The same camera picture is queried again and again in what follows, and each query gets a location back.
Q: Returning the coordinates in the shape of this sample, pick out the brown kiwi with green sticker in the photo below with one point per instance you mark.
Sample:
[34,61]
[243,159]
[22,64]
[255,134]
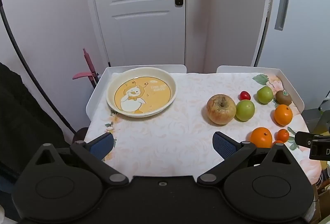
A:
[283,98]

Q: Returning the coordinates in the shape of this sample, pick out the yellow box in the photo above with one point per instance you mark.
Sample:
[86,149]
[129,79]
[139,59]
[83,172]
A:
[323,123]

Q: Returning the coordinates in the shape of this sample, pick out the green jujube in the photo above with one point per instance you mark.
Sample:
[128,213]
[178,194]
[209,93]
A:
[245,110]
[264,95]

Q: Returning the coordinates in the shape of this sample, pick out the red cherry tomato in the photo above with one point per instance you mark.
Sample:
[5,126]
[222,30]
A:
[245,95]

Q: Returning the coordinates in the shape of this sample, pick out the cream plate with duck print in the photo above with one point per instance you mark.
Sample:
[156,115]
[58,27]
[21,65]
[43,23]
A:
[141,95]

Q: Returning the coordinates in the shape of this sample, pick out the large orange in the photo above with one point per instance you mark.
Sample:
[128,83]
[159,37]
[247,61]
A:
[283,115]
[261,137]

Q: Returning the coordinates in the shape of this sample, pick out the dark cloth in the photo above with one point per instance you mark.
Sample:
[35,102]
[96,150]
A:
[20,115]

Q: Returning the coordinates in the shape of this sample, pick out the pink folding tool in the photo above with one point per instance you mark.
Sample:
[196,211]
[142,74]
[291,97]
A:
[88,64]

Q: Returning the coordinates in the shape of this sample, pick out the large yellow-red apple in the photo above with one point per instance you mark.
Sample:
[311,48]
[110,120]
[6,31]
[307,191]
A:
[221,110]

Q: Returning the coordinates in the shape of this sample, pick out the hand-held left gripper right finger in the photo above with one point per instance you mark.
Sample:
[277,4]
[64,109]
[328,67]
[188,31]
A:
[224,147]

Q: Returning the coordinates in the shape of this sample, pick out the white panelled door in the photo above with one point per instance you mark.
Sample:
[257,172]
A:
[134,33]

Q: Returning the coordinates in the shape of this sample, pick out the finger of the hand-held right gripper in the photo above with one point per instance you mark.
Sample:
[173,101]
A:
[303,139]

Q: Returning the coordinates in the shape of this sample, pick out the white rimmed table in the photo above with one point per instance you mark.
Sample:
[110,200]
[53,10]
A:
[95,95]

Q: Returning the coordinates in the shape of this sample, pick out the dark brown round object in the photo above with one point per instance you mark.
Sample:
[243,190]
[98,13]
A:
[80,135]

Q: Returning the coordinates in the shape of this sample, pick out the small mandarin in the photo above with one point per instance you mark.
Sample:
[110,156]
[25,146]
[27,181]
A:
[277,142]
[282,135]

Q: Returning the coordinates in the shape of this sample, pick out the floral tablecloth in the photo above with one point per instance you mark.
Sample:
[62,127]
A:
[167,131]

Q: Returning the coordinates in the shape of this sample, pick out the white cabinet door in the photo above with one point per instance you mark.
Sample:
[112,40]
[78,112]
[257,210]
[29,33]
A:
[304,59]

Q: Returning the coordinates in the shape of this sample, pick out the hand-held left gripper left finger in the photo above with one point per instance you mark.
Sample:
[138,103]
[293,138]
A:
[103,146]

